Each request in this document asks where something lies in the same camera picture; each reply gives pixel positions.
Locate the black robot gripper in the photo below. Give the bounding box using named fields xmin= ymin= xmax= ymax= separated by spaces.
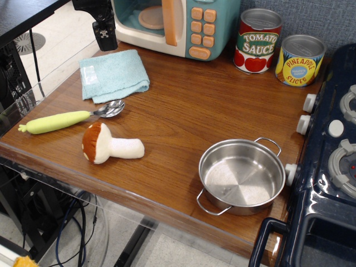
xmin=72 ymin=0 xmax=118 ymax=52

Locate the yellow handled metal spoon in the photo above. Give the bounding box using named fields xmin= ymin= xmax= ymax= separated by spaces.
xmin=18 ymin=100 xmax=125 ymax=134

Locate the light blue folded cloth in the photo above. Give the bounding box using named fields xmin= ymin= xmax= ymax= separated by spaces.
xmin=79 ymin=50 xmax=150 ymax=104

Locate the black desk at left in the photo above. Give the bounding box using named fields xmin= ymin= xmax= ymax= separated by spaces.
xmin=1 ymin=1 xmax=67 ymax=111

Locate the toy teal microwave oven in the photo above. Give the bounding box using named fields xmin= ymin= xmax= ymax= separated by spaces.
xmin=112 ymin=0 xmax=240 ymax=61

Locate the plush brown mushroom toy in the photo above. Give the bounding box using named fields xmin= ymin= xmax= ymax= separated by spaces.
xmin=82 ymin=122 xmax=145 ymax=164

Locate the tomato sauce can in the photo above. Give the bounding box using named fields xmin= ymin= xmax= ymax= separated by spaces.
xmin=234 ymin=8 xmax=283 ymax=73

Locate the pineapple slices can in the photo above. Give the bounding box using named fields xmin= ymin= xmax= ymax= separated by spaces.
xmin=275 ymin=34 xmax=327 ymax=87

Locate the stainless steel pot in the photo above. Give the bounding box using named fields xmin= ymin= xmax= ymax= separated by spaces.
xmin=197 ymin=137 xmax=286 ymax=216

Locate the white stove knob upper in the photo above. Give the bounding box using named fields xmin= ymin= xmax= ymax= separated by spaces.
xmin=303 ymin=93 xmax=317 ymax=113

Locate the white stove knob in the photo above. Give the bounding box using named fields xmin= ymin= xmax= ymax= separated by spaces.
xmin=303 ymin=93 xmax=317 ymax=113
xmin=285 ymin=164 xmax=298 ymax=186
xmin=296 ymin=115 xmax=311 ymax=135

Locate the white stove knob middle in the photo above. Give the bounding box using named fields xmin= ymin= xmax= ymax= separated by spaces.
xmin=296 ymin=115 xmax=311 ymax=135

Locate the white stove knob lower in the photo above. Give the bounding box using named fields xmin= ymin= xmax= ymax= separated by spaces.
xmin=285 ymin=164 xmax=298 ymax=186

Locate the dark blue toy stove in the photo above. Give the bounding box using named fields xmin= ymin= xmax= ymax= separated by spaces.
xmin=249 ymin=44 xmax=355 ymax=266

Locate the black cable under table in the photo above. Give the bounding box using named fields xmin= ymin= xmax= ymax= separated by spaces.
xmin=48 ymin=194 xmax=98 ymax=267

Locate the blue cable under table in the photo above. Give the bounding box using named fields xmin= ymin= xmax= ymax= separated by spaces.
xmin=55 ymin=191 xmax=98 ymax=267

